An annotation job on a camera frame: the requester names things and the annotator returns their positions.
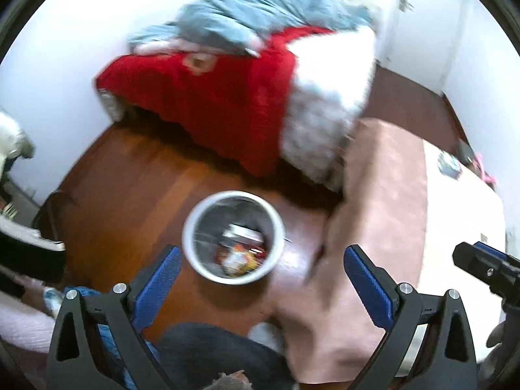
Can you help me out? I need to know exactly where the pink plush toy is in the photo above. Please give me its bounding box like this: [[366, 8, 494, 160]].
[[473, 152, 497, 183]]

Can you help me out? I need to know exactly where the person's leg in dark trousers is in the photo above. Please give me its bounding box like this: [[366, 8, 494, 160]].
[[160, 323, 295, 390]]

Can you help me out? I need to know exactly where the white rimmed round bin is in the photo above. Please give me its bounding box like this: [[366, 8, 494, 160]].
[[182, 190, 286, 285]]

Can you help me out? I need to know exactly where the pink white cloth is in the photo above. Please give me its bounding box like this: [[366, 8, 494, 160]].
[[134, 34, 265, 58]]

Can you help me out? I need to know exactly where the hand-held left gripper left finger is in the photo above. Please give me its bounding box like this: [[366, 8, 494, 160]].
[[46, 245, 182, 390]]

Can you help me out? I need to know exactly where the striped pink table cloth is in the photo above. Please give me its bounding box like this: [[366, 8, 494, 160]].
[[260, 118, 508, 384]]

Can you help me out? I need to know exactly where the grey white checkered sheet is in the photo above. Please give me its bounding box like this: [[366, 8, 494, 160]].
[[280, 26, 376, 191]]

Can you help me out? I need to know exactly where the yellow snack bag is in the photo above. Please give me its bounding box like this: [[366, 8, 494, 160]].
[[219, 248, 261, 277]]

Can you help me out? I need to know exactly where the blue quilt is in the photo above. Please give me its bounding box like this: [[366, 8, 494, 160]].
[[128, 0, 378, 55]]

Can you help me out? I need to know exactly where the white door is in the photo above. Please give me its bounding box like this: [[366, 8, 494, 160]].
[[392, 0, 464, 94]]

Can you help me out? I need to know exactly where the white pink box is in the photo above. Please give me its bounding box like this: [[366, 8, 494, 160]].
[[227, 223, 267, 245]]

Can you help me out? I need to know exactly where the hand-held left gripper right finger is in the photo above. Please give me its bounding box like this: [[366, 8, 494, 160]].
[[343, 244, 478, 390]]

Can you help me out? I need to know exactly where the small blue white carton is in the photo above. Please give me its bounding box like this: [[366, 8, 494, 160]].
[[436, 151, 464, 178]]

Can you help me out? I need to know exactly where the red blanket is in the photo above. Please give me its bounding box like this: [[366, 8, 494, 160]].
[[94, 26, 321, 177]]

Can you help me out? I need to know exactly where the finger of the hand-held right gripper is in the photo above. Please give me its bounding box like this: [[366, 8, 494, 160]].
[[452, 242, 520, 293], [473, 241, 520, 269]]

